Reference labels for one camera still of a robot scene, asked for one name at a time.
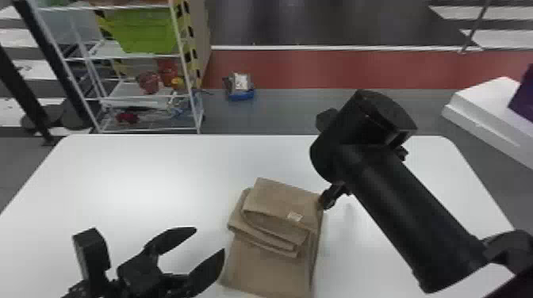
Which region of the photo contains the purple crate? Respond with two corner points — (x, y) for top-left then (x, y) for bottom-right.
(507, 63), (533, 124)

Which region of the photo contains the beige towel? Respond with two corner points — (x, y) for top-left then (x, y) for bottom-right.
(219, 177), (324, 298)

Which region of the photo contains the red snack packet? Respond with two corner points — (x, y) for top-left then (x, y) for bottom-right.
(156, 58), (180, 87)
(115, 110), (141, 126)
(136, 71), (162, 95)

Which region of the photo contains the striped post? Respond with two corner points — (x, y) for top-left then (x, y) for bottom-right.
(174, 0), (212, 90)

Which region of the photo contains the green basket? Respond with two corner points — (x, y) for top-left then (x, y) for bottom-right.
(96, 7), (185, 55)

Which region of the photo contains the blue basket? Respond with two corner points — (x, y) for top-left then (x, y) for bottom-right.
(222, 72), (256, 102)

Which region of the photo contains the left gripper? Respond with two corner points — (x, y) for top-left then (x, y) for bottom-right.
(111, 226), (226, 298)

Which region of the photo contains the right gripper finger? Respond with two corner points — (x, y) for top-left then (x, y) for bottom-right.
(317, 182), (351, 211)

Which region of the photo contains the white wire rack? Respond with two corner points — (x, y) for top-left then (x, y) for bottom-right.
(25, 0), (205, 135)

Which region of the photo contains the white slab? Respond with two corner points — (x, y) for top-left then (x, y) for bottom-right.
(441, 76), (533, 170)

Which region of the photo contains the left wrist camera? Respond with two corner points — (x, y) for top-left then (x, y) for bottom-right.
(72, 227), (112, 289)

